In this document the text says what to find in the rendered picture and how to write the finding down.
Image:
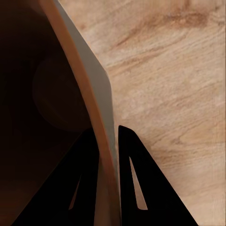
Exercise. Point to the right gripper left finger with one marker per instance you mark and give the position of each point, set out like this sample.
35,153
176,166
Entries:
50,206

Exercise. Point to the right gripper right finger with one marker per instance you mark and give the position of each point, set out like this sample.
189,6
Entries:
164,207

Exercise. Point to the trash can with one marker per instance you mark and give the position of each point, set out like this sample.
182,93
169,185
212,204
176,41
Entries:
52,89

